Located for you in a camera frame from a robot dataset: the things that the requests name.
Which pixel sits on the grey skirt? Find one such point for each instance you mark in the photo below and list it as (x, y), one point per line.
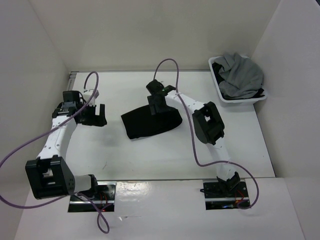
(238, 76)

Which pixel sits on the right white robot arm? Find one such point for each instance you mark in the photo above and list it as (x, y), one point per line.
(206, 125)

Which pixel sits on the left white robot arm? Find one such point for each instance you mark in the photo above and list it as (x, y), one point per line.
(49, 175)

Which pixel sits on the black skirt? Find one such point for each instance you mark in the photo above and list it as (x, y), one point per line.
(140, 123)

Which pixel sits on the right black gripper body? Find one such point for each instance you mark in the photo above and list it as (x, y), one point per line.
(161, 107)

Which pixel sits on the white laundry basket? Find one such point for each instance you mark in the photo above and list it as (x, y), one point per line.
(233, 102)

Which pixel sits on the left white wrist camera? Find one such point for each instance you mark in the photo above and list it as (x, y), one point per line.
(90, 96)

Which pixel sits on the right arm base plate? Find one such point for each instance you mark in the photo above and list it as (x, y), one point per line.
(215, 199)

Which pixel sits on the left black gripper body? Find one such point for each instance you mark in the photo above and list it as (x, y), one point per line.
(89, 117)

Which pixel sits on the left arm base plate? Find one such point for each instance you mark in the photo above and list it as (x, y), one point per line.
(104, 199)

